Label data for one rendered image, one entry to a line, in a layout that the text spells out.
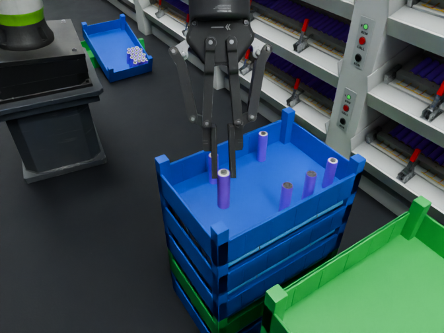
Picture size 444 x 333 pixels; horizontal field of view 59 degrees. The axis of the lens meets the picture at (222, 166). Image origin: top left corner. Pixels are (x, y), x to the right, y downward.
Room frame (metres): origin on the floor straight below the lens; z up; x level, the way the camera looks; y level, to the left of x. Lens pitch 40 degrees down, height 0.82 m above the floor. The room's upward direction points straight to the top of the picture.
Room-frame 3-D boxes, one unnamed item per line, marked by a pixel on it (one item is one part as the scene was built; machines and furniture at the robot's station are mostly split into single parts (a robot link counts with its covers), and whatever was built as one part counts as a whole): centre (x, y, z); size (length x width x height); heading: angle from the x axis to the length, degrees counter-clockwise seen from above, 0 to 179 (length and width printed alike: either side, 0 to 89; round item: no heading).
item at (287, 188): (0.46, -0.11, 0.36); 0.02 x 0.02 x 0.06
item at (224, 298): (0.51, -0.06, 0.20); 0.30 x 0.20 x 0.08; 123
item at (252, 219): (0.51, -0.06, 0.36); 0.30 x 0.20 x 0.08; 123
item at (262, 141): (0.60, -0.08, 0.36); 0.02 x 0.02 x 0.06
